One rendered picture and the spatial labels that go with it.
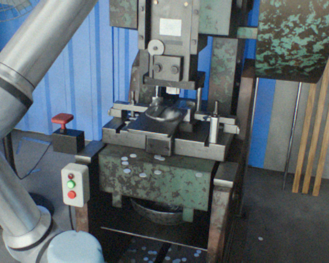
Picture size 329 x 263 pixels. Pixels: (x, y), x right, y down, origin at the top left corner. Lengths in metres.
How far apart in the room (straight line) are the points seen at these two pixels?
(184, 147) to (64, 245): 0.61
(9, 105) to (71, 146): 0.77
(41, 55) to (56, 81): 2.35
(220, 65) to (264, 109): 1.07
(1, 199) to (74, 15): 0.40
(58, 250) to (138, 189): 0.54
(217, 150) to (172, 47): 0.37
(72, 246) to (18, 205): 0.14
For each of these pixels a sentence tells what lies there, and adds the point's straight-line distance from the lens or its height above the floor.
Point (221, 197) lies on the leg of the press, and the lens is 1.23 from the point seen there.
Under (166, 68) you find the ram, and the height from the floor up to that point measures 0.94.
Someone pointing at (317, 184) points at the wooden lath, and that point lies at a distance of 2.55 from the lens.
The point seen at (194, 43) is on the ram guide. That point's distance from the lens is 1.26.
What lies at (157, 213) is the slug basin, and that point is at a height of 0.40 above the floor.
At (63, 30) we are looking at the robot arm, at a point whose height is 1.14.
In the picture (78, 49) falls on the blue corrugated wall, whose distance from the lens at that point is 2.85.
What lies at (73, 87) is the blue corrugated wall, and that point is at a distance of 2.93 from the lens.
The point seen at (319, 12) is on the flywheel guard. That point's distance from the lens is 0.98.
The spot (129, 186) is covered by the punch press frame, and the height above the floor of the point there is 0.54.
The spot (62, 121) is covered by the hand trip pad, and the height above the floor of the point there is 0.75.
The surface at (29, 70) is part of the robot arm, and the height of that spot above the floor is 1.09.
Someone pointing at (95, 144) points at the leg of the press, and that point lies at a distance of 1.44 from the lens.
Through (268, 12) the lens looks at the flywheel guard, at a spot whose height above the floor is 1.16.
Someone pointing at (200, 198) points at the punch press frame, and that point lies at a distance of 1.32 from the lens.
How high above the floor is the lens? 1.24
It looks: 23 degrees down
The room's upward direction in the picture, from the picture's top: 2 degrees clockwise
